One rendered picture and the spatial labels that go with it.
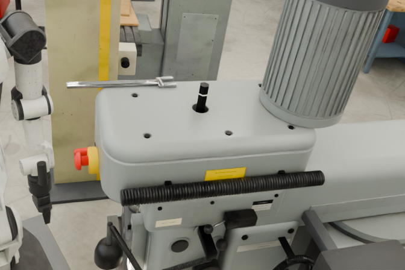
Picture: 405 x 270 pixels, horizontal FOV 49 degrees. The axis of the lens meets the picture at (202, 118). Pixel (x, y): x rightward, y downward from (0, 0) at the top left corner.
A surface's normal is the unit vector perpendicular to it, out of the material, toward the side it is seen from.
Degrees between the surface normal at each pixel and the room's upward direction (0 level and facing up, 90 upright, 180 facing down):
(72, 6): 90
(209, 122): 0
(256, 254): 90
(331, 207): 90
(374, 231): 0
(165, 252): 90
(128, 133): 0
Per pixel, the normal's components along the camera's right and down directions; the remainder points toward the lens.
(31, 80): 0.54, 0.56
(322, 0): -0.51, 0.43
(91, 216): 0.15, -0.81
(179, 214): 0.28, 0.59
